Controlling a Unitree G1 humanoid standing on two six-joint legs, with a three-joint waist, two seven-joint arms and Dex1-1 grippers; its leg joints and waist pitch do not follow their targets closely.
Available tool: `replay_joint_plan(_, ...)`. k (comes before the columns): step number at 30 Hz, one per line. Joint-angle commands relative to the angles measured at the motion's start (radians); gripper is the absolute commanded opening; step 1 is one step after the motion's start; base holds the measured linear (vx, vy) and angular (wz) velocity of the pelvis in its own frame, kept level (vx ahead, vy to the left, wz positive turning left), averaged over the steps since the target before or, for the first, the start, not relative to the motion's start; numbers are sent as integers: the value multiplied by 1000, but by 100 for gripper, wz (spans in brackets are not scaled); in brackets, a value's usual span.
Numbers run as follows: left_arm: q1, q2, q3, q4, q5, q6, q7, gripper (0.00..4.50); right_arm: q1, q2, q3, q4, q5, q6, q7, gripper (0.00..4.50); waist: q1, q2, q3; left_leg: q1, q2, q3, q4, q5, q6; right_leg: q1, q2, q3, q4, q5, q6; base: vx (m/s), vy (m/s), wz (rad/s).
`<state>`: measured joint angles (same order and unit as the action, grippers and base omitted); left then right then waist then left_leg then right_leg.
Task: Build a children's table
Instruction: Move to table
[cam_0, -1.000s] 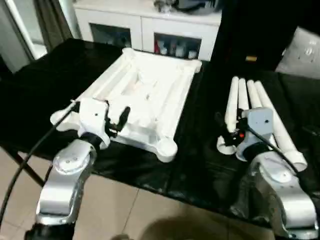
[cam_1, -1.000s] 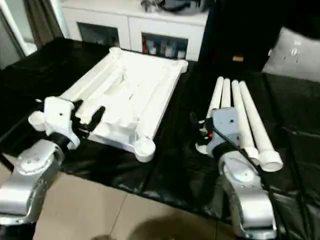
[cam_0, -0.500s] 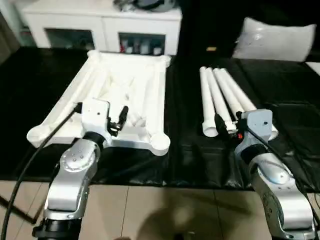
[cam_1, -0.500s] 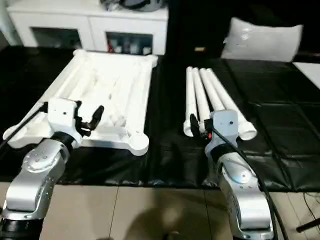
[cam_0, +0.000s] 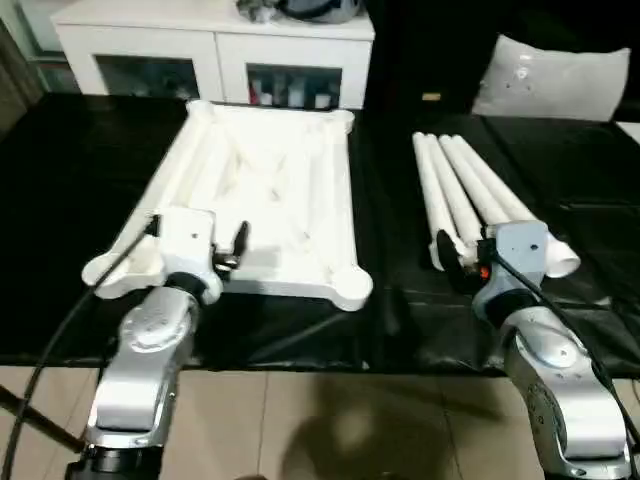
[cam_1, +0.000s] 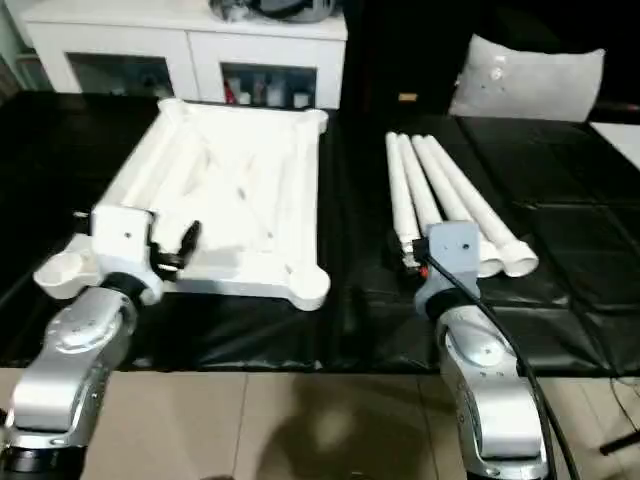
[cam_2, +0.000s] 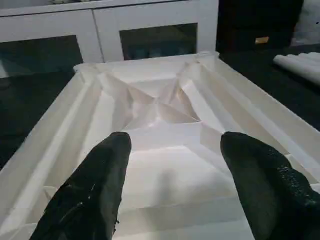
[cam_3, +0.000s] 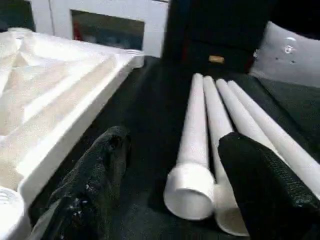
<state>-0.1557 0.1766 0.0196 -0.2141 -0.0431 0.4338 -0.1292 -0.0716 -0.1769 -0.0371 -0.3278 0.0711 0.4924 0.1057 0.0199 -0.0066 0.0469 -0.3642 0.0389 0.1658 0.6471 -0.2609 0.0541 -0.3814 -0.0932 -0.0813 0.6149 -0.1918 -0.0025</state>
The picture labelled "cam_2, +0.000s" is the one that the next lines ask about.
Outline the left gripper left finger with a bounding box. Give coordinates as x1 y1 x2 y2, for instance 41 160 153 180
30 131 132 240

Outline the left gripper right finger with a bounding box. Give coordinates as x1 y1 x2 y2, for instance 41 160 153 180
220 131 320 240

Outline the white plastic table top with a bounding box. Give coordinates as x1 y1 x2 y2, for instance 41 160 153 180
0 50 320 240

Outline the black work mat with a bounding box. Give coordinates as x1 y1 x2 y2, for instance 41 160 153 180
0 45 320 171

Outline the white glass-door sideboard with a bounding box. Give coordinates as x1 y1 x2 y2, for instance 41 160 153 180
0 0 219 76

